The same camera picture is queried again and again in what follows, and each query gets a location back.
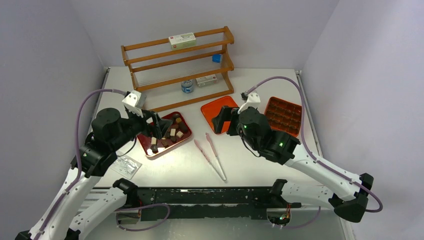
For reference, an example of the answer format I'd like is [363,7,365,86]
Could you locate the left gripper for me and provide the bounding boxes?
[110,105,172,150]

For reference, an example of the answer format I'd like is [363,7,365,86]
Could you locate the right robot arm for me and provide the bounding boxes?
[211,106,374,223]

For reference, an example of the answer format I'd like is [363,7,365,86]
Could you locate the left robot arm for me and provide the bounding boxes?
[16,108,173,240]

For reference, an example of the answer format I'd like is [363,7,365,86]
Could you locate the dark round chocolate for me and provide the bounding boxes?
[150,144,159,154]

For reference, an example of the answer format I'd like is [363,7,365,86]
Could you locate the orange box lid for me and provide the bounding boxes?
[200,95,238,132]

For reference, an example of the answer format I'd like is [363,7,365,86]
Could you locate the dark red tray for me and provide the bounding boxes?
[137,111,192,158]

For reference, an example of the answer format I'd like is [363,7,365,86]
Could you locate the white red small box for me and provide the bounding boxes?
[195,74,218,88]

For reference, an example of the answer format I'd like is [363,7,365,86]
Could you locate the blue lidded jar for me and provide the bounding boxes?
[180,79,194,93]

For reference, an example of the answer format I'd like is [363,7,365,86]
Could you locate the wooden three-tier shelf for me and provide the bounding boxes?
[120,26,235,112]

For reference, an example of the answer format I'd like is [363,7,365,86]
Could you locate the clear plastic bag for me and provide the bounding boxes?
[110,156,142,180]

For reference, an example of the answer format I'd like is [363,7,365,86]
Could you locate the blue cube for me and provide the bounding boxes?
[212,54,223,63]

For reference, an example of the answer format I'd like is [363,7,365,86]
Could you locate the orange compartment box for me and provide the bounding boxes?
[264,96,302,137]

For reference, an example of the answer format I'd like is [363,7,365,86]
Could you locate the white green box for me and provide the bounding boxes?
[168,32,197,51]

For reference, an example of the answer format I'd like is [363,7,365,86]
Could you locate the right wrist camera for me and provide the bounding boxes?
[237,91,261,114]

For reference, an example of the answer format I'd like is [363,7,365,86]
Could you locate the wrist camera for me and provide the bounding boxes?
[121,90,147,117]
[237,91,261,114]

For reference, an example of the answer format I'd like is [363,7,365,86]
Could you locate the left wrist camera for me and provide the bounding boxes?
[121,90,147,117]

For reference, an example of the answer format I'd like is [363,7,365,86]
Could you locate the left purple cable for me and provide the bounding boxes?
[33,88,128,240]

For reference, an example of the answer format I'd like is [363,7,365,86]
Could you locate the black base frame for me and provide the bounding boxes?
[113,178,301,222]

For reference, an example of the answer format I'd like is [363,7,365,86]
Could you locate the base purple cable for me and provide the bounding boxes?
[115,203,171,232]

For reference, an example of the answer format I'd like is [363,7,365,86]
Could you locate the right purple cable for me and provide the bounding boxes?
[241,76,384,214]

